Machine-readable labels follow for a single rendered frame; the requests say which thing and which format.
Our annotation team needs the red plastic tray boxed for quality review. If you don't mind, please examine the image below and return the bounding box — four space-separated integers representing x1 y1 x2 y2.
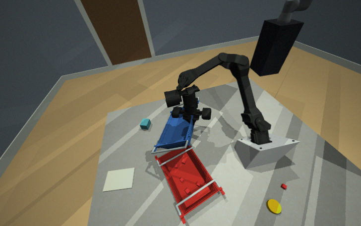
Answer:
155 145 225 224

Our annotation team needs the small teal block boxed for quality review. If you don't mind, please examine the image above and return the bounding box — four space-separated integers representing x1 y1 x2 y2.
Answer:
140 118 151 129

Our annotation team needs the yellow flat disc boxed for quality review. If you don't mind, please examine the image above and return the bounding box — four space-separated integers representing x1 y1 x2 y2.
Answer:
266 199 282 214

